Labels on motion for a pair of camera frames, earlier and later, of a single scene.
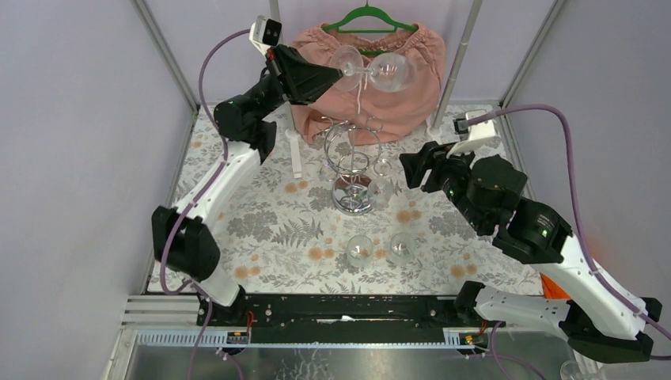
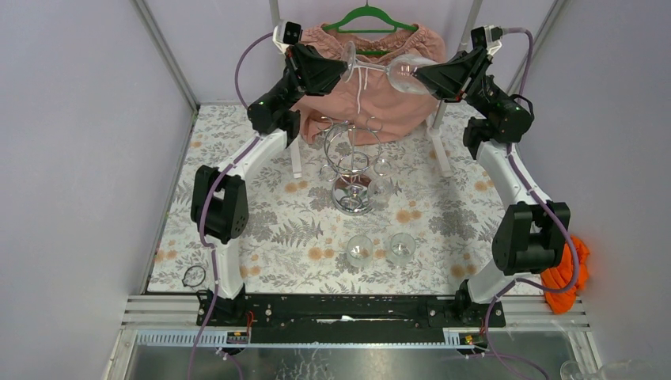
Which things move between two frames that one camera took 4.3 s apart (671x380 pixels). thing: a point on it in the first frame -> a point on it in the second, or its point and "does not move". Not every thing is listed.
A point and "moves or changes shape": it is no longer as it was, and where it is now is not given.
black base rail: [347, 312] does not move
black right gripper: [415, 164] -> [452, 79]
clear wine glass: [360, 249] does not move
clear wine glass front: [379, 191] does not move
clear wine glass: [389, 72] moves or changes shape
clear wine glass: [402, 248] does not move
